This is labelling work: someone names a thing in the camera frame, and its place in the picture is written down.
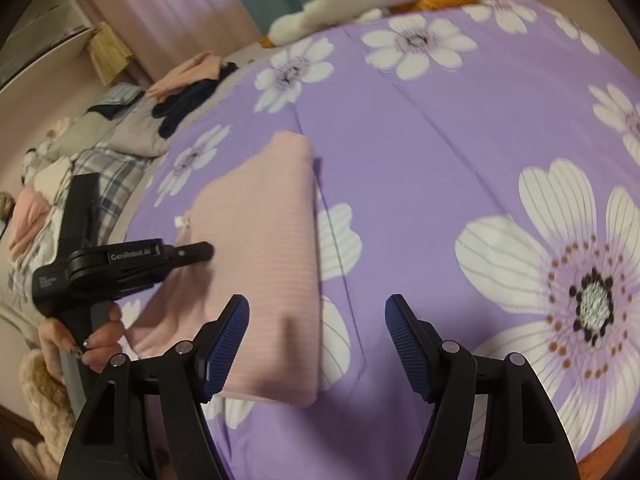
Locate peach folded clothes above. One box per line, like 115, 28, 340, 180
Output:
145, 51, 222, 102

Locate pink striped knit garment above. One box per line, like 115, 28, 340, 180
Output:
127, 132, 321, 406

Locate beige grey pillow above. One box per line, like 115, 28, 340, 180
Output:
44, 98, 170, 162

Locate plaid pillow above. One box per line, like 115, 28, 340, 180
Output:
73, 146, 151, 244

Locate purple floral bed sheet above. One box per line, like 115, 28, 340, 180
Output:
127, 0, 639, 479

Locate pink curtain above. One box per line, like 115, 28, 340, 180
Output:
82, 0, 260, 80

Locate dark navy folded clothes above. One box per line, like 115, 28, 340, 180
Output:
152, 62, 239, 140

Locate yellow hanging cloth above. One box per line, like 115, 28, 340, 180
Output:
87, 22, 134, 86

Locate left hand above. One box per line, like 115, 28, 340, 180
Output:
38, 304, 125, 384

